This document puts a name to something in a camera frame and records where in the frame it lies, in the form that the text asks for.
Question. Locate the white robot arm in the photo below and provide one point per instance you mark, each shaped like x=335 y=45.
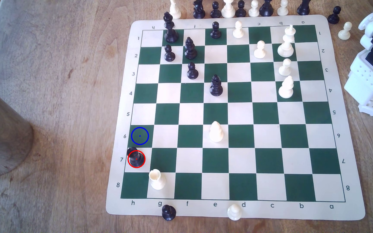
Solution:
x=363 y=76

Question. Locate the white bishop chess piece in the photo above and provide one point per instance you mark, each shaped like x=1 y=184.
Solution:
x=174 y=10
x=216 y=132
x=286 y=89

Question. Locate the black bishop chess piece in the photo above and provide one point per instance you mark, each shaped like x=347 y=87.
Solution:
x=303 y=9
x=216 y=86

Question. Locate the black pawn chess piece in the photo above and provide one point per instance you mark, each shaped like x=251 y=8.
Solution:
x=192 y=71
x=333 y=16
x=241 y=11
x=169 y=54
x=215 y=11
x=216 y=31
x=168 y=213

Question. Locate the green and white chess mat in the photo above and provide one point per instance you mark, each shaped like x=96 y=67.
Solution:
x=238 y=161

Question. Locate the white rook chess piece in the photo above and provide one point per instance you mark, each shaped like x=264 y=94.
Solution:
x=157 y=180

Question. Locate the black king chess piece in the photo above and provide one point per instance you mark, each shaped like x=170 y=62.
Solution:
x=170 y=32

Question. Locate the white pawn chess piece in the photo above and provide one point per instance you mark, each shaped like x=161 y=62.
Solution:
x=260 y=50
x=253 y=10
x=282 y=9
x=234 y=212
x=344 y=32
x=238 y=30
x=285 y=68

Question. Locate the black knight chess piece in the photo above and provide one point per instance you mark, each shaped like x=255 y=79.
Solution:
x=199 y=11

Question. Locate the white queen chess piece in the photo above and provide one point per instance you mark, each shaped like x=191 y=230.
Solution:
x=228 y=10

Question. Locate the white king chess piece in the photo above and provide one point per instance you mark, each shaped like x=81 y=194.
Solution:
x=285 y=48

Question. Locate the black bishop on f2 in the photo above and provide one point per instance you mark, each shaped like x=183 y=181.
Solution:
x=190 y=49

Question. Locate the brown wooden post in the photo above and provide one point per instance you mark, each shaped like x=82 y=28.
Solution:
x=2 y=136

